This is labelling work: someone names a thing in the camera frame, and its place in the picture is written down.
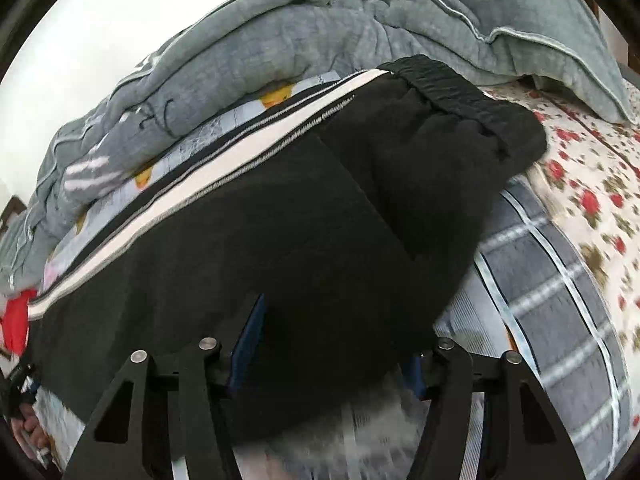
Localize red pillow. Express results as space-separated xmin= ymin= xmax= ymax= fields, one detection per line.
xmin=1 ymin=289 xmax=37 ymax=356

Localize fruit print plastic cover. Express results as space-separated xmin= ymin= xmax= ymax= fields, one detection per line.
xmin=42 ymin=72 xmax=639 ymax=479

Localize person left hand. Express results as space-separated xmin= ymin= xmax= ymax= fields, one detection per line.
xmin=11 ymin=403 xmax=51 ymax=469

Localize red floral bed sheet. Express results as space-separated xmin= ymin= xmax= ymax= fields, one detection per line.
xmin=479 ymin=77 xmax=640 ymax=356

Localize dark wooden bed frame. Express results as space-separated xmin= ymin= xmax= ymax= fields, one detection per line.
xmin=1 ymin=195 xmax=26 ymax=230

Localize black striped pants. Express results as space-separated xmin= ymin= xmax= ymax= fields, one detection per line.
xmin=29 ymin=55 xmax=547 ymax=442

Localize grey floral quilt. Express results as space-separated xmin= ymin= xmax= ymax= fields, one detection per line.
xmin=1 ymin=0 xmax=634 ymax=296

